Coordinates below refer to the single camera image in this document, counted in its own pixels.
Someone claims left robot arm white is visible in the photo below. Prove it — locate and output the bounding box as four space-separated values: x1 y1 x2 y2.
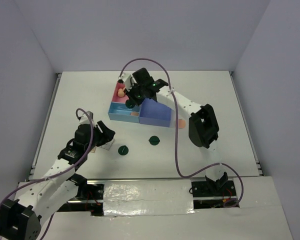
0 120 116 240

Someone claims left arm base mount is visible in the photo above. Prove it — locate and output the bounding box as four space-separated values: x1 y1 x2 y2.
58 174 105 217

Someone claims silver foil tape sheet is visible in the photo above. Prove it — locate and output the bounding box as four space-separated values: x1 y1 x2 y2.
103 179 195 217

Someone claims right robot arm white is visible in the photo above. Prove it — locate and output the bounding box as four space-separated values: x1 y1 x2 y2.
118 68 228 196

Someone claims silver eyeshadow palette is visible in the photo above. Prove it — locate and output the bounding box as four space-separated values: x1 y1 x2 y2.
100 139 115 151

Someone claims peach round puff with ribbon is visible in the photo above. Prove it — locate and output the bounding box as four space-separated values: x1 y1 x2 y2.
178 119 187 129

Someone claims green puff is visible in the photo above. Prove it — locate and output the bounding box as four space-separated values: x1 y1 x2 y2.
148 135 160 146
125 102 135 109
118 145 129 156

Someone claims light blue plastic bin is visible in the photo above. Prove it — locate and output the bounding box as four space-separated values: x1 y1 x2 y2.
108 102 140 123

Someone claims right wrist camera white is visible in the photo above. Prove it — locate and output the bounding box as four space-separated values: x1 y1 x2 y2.
117 72 133 91

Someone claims pink plastic bin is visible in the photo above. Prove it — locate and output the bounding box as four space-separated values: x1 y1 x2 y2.
111 82 129 104

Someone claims purple plastic bin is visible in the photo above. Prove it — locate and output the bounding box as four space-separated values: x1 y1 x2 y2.
139 98 172 128

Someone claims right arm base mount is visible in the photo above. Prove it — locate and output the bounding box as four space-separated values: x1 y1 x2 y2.
188 172 239 210

